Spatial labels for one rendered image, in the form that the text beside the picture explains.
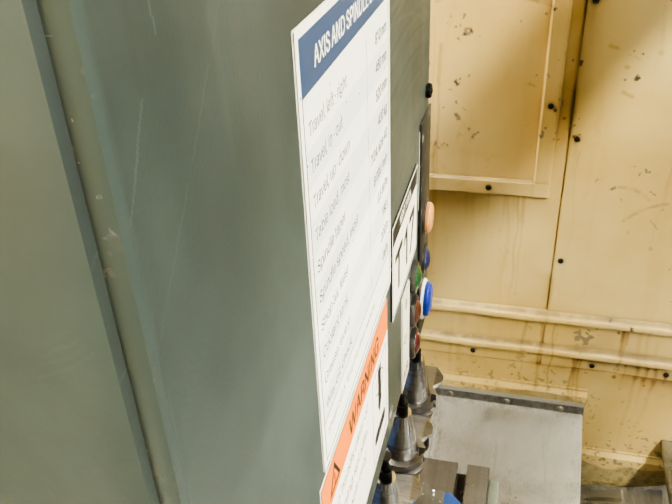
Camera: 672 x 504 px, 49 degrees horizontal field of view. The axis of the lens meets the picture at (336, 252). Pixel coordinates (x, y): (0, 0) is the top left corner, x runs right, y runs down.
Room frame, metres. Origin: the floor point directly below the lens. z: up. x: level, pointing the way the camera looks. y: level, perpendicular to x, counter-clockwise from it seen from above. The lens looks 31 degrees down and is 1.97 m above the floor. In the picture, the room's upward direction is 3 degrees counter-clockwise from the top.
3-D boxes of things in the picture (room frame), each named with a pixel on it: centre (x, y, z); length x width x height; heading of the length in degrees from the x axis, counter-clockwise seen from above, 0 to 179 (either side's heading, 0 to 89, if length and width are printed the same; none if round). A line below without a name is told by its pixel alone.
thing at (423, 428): (0.76, -0.09, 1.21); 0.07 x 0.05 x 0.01; 74
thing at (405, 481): (0.66, -0.06, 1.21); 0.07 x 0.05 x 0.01; 74
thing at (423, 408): (0.82, -0.10, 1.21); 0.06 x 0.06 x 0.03
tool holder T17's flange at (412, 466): (0.71, -0.07, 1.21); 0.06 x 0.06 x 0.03
